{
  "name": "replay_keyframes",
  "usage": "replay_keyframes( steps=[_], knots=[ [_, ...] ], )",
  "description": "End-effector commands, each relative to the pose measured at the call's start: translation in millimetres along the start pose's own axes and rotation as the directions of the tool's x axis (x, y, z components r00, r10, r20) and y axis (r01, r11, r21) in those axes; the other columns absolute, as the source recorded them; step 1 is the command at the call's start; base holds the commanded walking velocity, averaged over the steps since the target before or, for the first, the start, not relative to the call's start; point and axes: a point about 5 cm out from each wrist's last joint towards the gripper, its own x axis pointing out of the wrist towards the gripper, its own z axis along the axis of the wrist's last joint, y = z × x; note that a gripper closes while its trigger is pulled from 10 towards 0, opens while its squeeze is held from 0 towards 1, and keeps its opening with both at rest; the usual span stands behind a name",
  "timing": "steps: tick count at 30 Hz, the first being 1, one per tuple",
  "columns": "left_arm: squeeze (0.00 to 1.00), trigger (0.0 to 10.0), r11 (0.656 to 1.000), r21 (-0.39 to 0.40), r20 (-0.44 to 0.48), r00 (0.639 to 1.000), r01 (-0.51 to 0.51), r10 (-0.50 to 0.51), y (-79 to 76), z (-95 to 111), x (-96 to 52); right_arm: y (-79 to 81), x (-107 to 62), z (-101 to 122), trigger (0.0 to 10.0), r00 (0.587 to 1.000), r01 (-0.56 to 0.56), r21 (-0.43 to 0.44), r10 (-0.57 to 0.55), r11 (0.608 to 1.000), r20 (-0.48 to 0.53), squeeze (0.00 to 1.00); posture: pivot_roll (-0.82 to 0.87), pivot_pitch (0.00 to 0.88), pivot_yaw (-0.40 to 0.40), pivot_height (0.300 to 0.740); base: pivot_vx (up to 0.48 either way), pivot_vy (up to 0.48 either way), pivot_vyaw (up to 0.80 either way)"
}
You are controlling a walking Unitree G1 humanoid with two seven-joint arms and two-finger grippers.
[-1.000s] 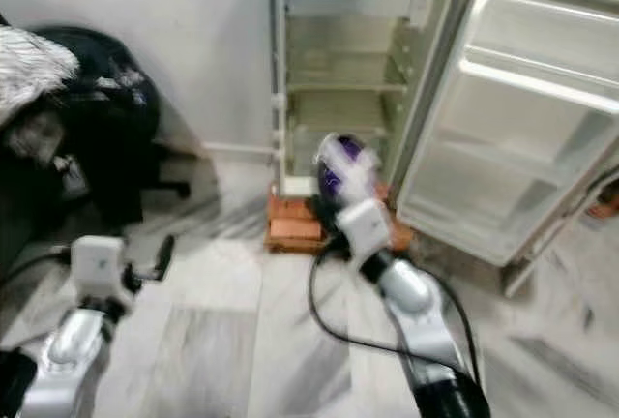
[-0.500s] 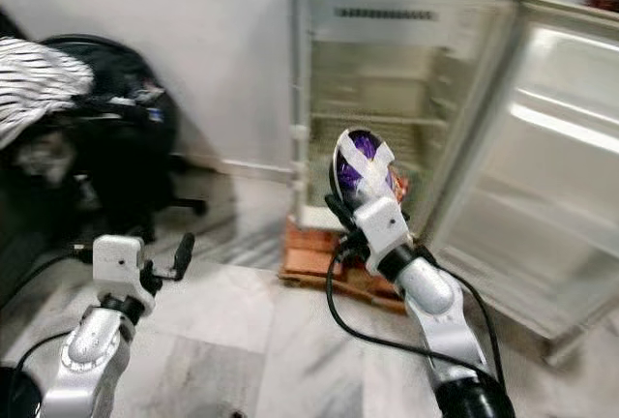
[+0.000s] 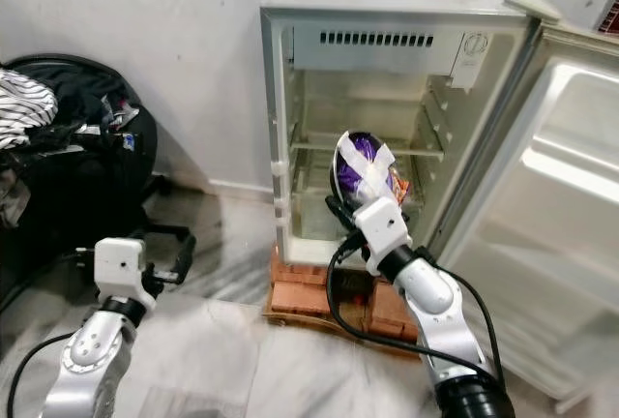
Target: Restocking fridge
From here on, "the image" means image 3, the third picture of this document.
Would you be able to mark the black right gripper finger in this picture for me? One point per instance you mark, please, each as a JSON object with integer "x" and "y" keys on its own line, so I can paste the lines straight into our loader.
{"x": 335, "y": 207}

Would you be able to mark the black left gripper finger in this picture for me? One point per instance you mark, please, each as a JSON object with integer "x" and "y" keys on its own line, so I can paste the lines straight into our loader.
{"x": 183, "y": 257}

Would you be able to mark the purple package with white tape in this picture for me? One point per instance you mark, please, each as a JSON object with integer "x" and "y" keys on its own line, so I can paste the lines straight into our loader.
{"x": 366, "y": 168}

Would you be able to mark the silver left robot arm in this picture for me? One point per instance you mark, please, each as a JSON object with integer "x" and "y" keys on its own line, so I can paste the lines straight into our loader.
{"x": 92, "y": 360}

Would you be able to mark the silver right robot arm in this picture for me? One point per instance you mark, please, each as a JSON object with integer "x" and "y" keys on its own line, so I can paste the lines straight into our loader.
{"x": 440, "y": 312}

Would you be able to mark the glass fridge shelf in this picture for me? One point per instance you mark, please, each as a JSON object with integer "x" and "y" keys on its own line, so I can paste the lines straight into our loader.
{"x": 309, "y": 145}

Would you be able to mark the silver mini fridge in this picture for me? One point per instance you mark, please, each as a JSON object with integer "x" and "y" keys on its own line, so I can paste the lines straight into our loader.
{"x": 358, "y": 70}

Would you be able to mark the silver fridge door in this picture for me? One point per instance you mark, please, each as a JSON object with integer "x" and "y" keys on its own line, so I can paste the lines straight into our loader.
{"x": 542, "y": 215}

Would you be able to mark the red brick stack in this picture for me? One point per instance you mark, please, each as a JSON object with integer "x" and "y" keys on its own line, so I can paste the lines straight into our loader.
{"x": 295, "y": 292}

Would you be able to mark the black white striped cloth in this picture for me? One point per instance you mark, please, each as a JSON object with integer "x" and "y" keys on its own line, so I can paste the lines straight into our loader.
{"x": 24, "y": 108}

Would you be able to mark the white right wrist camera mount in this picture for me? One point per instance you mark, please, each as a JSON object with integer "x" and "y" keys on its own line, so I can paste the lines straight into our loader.
{"x": 385, "y": 232}

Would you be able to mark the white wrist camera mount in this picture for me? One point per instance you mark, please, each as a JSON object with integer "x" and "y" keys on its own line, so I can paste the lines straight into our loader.
{"x": 121, "y": 265}
{"x": 385, "y": 232}

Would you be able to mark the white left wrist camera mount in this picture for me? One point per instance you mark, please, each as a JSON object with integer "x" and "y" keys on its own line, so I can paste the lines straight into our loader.
{"x": 121, "y": 265}

